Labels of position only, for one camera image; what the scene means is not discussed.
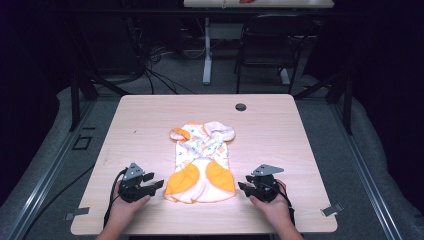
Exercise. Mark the aluminium floor rail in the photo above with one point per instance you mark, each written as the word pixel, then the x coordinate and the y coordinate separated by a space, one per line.
pixel 365 166
pixel 50 166

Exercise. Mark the black chair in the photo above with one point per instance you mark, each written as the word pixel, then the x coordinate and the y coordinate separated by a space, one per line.
pixel 271 40

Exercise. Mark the black metal stand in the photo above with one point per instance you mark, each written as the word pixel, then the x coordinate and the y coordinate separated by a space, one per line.
pixel 76 100
pixel 347 103

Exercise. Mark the person's right hand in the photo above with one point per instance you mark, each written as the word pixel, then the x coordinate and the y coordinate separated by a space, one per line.
pixel 275 208

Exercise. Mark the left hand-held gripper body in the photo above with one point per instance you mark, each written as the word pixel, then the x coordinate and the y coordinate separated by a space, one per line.
pixel 131 186

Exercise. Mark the person's left hand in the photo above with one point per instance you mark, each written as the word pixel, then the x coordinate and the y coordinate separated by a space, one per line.
pixel 124 208

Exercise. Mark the white and orange baby garment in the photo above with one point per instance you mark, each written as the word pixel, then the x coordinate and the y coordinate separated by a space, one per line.
pixel 201 160

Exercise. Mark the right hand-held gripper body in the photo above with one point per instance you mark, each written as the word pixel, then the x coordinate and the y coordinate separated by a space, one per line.
pixel 265 186

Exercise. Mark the white table leg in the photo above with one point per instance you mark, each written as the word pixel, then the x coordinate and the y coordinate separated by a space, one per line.
pixel 207 56

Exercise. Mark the red object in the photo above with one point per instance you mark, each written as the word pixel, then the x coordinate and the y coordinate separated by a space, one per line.
pixel 246 1

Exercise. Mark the grey metal bracket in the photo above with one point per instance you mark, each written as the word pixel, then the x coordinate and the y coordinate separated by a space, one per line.
pixel 331 210
pixel 80 211

